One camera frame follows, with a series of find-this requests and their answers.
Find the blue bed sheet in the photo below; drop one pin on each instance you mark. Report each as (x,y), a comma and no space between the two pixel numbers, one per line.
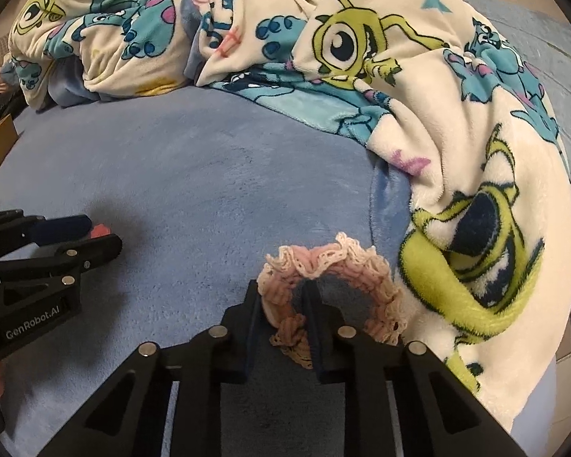
(195,176)

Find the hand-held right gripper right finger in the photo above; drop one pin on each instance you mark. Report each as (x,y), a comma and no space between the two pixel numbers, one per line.
(314,333)

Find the pink scrunchie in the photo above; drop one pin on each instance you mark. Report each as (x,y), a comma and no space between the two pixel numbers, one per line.
(352,266)

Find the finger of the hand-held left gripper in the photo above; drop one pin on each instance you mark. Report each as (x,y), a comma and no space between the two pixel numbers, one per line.
(100,247)
(62,227)

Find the pink candy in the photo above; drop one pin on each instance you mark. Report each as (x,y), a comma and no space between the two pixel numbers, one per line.
(100,231)

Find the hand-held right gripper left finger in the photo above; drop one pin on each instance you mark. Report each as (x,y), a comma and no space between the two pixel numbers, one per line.
(247,323)

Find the cartoon printed blanket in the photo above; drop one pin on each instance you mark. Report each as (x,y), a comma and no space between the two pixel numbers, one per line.
(457,128)

